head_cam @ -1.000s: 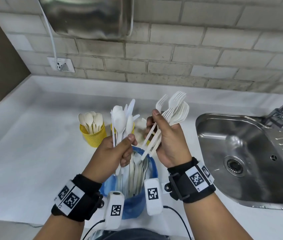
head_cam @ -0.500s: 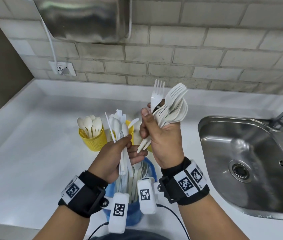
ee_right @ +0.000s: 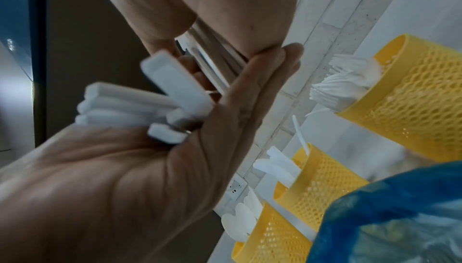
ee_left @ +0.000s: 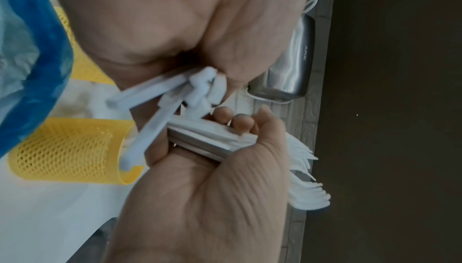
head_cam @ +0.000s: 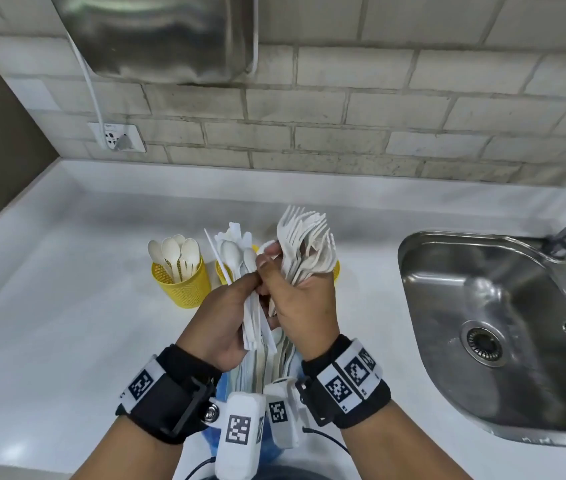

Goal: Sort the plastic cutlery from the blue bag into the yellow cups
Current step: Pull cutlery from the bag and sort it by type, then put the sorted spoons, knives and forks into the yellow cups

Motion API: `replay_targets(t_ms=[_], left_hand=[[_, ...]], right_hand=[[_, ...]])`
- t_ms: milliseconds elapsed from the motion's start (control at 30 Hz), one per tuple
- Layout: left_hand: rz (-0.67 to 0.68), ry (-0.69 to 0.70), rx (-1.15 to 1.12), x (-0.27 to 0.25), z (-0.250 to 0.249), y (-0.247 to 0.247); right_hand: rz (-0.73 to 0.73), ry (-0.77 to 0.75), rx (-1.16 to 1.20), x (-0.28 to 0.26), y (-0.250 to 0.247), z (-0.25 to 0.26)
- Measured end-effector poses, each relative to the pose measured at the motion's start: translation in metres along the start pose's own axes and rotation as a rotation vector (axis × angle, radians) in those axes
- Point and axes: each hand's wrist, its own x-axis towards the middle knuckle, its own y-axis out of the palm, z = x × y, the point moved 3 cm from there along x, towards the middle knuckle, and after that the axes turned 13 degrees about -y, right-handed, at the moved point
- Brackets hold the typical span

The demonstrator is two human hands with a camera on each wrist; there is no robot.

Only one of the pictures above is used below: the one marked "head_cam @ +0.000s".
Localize bundle of white plastic cutlery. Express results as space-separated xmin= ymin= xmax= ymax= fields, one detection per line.
xmin=204 ymin=222 xmax=284 ymax=355
xmin=227 ymin=324 xmax=304 ymax=395

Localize stainless steel wall appliance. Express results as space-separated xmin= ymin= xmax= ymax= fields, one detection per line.
xmin=50 ymin=0 xmax=259 ymax=85

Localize black wristband with markers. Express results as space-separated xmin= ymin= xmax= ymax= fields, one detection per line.
xmin=115 ymin=344 xmax=223 ymax=445
xmin=295 ymin=334 xmax=392 ymax=429

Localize stainless steel sink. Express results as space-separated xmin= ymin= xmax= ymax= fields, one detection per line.
xmin=398 ymin=230 xmax=566 ymax=451

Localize person's dark shorts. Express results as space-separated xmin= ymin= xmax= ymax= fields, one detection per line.
xmin=202 ymin=464 xmax=334 ymax=480

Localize black left wristband with markers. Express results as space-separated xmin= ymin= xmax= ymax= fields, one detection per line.
xmin=115 ymin=344 xmax=223 ymax=445

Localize white wall socket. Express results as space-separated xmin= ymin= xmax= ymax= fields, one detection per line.
xmin=87 ymin=122 xmax=147 ymax=153

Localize person's right hand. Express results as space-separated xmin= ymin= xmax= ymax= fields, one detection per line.
xmin=255 ymin=242 xmax=342 ymax=363

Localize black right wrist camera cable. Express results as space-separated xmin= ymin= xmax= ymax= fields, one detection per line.
xmin=302 ymin=427 xmax=352 ymax=455

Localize white plug with cable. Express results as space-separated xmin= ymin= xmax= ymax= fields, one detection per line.
xmin=65 ymin=32 xmax=136 ymax=151

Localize person's left hand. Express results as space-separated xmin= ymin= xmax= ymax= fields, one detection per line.
xmin=176 ymin=269 xmax=263 ymax=373

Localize black right wristband with markers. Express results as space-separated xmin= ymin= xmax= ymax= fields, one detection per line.
xmin=295 ymin=334 xmax=392 ymax=429

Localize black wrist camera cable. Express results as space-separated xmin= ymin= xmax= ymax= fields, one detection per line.
xmin=182 ymin=457 xmax=217 ymax=480
xmin=302 ymin=427 xmax=352 ymax=455

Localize blue plastic bag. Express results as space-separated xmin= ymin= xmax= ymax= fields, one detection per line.
xmin=201 ymin=372 xmax=286 ymax=468

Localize person's right forearm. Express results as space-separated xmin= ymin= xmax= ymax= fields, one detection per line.
xmin=340 ymin=399 xmax=474 ymax=480

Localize stack of white spoons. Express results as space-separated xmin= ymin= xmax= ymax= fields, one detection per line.
xmin=172 ymin=233 xmax=203 ymax=278

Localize bundle of white forks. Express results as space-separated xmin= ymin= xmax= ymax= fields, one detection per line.
xmin=267 ymin=204 xmax=339 ymax=318

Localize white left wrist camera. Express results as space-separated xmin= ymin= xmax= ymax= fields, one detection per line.
xmin=205 ymin=392 xmax=267 ymax=480

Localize black left wrist camera cable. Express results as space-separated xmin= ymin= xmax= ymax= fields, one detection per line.
xmin=182 ymin=457 xmax=217 ymax=480

